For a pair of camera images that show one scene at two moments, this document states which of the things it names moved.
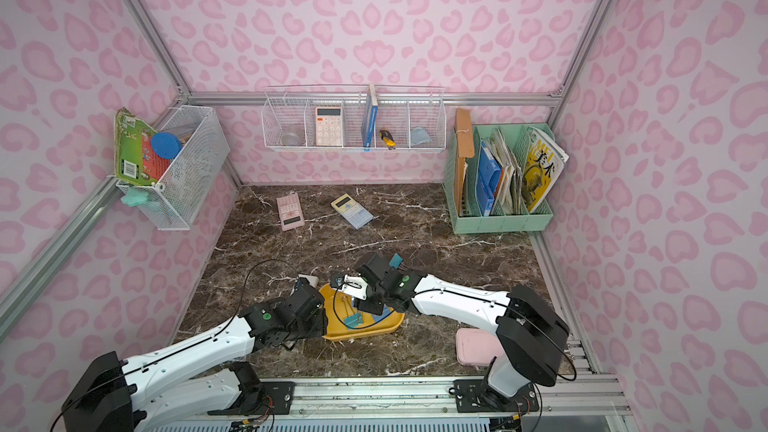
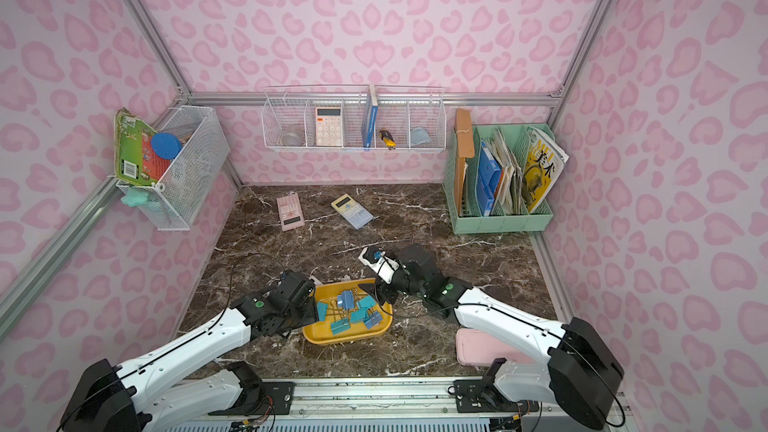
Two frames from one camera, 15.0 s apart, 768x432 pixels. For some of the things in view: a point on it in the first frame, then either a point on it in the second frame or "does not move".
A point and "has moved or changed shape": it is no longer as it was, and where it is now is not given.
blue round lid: (165, 145) does not move
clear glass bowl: (291, 140) does not move
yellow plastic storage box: (335, 314) has moved or changed shape
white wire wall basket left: (175, 201) does not move
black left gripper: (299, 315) → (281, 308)
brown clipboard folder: (465, 148) does not move
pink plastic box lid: (477, 346) does not move
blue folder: (488, 174) does not move
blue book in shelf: (369, 118) does not move
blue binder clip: (385, 312) has moved or changed shape
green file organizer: (499, 178) does not move
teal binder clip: (354, 320) → (340, 326)
